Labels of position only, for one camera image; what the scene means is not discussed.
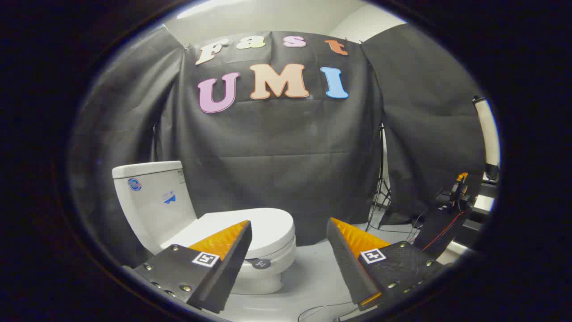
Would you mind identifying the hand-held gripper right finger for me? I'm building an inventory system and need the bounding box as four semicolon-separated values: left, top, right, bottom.
326;217;449;311

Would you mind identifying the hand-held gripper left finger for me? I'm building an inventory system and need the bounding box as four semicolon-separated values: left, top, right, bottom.
123;219;253;314

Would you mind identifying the white toilet lid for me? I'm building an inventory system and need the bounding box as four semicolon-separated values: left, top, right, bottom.
160;208;296;261

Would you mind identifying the white toilet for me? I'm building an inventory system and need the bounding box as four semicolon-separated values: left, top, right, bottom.
112;161;298;296

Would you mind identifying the white toilet tank cover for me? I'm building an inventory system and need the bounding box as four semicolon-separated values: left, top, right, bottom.
112;161;184;180

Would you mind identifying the black light stand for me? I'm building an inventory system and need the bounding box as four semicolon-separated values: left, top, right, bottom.
366;124;395;232

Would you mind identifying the black box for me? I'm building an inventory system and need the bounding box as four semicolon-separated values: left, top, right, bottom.
415;209;466;259

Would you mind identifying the black backdrop cloth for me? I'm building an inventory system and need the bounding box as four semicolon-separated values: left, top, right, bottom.
69;25;488;269

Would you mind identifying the orange and black gripper device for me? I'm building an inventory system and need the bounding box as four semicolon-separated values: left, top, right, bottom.
446;172;471;212

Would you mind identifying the white tube lamp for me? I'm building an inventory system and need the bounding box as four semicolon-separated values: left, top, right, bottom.
472;96;501;180

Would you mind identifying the white floor cable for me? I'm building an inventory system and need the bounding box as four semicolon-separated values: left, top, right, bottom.
297;301;359;322

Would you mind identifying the red cable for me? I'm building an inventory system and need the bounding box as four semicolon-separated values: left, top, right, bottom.
422;210;466;252

